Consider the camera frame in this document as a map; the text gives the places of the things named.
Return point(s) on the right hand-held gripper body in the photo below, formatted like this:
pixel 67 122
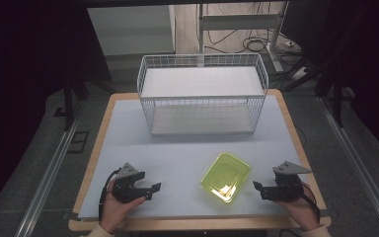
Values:
pixel 284 186

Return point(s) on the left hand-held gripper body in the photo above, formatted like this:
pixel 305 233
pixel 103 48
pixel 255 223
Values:
pixel 128 187

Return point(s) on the yellow-green plastic tray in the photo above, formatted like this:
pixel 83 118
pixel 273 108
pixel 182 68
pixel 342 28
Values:
pixel 225 176

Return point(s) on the person's left hand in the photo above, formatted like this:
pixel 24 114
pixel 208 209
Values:
pixel 116 210

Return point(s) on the person's right hand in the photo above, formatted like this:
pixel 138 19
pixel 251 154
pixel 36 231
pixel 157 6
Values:
pixel 301 210

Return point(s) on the black tripod stand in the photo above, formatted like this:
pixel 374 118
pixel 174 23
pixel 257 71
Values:
pixel 79 89

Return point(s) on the white power strip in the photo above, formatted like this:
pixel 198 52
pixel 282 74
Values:
pixel 301 73

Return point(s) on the white cabinet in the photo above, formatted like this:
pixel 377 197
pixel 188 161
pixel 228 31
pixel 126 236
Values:
pixel 131 31

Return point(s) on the metal floor rail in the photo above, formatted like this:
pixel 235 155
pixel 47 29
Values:
pixel 358 164
pixel 47 179

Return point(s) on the metal stand frame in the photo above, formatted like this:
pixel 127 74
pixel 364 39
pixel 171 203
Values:
pixel 240 26

